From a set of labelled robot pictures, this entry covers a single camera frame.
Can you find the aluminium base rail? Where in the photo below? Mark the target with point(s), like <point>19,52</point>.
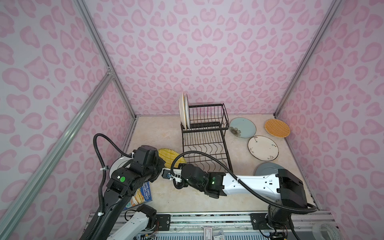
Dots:
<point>134,225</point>

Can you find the white plate black rings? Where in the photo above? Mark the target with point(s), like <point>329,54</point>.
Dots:
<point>120,163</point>

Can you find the white plate orange sunburst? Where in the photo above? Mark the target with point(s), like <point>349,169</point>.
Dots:
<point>187,111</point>

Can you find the green woven bamboo tray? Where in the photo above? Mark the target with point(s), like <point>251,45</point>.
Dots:
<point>168,156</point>

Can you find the star plate yellow rim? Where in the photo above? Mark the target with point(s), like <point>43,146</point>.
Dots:
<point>182,111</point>

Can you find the aluminium frame left post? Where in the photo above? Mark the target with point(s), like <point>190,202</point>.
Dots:
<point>91,26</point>

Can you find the grey blue plate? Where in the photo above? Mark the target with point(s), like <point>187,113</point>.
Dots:
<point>267,168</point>

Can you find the orange woven tray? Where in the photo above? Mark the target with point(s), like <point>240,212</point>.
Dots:
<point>277,128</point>

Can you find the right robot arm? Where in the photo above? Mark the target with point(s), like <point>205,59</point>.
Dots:
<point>281,190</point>

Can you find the black wire dish rack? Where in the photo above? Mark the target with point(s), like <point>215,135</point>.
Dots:
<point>209,124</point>

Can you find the aluminium frame right post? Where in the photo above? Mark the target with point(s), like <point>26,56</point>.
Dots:
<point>315,42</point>

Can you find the pale blue flower plate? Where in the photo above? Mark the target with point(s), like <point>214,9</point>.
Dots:
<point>242,128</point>

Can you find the aluminium frame left diagonal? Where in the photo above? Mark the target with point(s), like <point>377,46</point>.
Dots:
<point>21,204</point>

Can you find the white tape roll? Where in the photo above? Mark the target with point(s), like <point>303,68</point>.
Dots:
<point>325,231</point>

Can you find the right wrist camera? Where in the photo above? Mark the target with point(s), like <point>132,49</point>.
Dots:
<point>166,174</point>

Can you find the white plate small drawings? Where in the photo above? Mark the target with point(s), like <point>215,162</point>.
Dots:
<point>263,148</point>

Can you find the aluminium frame post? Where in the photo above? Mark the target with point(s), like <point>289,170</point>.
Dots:
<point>91,26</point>
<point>315,42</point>

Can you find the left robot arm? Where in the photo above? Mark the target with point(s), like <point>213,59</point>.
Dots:
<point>122,186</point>

